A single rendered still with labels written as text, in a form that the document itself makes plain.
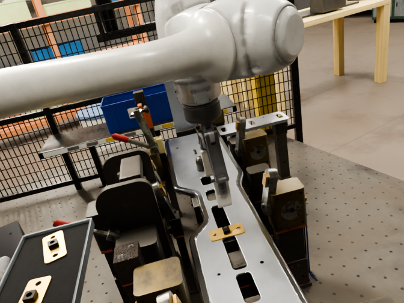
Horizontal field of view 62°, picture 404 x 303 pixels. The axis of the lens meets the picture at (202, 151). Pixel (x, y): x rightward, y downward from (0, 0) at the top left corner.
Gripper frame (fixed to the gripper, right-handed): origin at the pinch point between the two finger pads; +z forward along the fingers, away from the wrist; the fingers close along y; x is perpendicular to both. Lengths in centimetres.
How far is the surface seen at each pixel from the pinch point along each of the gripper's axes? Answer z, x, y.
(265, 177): 4.5, 12.7, -5.1
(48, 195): 44, -79, -103
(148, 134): 1.2, -14.7, -44.6
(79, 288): -2.5, -26.7, 22.8
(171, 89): -5, -2, -73
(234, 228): 13.2, 1.9, 0.0
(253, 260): 13.4, 3.1, 11.2
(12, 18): -49, -169, -440
